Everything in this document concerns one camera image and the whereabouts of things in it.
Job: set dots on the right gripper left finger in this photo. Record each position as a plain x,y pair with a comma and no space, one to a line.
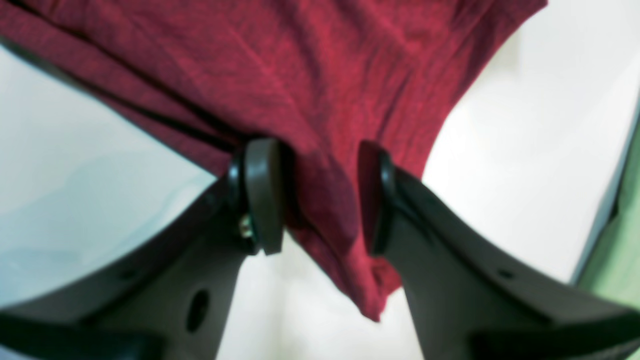
170,298

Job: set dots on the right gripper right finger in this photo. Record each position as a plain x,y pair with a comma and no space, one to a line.
468,299

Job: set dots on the dark red t-shirt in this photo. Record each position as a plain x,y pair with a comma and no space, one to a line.
206,76

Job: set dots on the green cloth sheet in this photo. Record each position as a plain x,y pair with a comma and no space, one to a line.
613,268

